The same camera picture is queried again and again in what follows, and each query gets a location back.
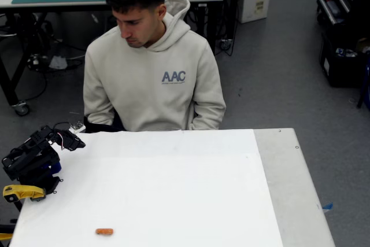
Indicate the man in beige hoodie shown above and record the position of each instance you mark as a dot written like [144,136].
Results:
[150,85]

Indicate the small orange snack piece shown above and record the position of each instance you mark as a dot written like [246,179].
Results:
[104,231]

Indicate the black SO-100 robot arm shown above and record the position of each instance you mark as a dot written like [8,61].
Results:
[29,160]

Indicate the small white wrist camera board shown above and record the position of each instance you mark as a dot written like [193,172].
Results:
[77,127]

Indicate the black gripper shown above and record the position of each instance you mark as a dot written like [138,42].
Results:
[72,142]

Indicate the grey caster wheel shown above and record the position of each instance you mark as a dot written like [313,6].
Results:
[21,108]

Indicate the black caster wheel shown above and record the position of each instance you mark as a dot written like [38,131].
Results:
[226,45]

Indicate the white rag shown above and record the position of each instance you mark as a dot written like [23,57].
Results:
[57,62]

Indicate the blue tape scrap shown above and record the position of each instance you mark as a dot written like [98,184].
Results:
[328,206]

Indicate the large white paper sheet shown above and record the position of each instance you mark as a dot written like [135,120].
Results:
[162,189]

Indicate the yellow clamp with black bar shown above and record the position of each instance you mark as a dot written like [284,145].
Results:
[24,191]

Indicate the black storage bin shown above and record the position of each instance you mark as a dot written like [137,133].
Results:
[341,70]

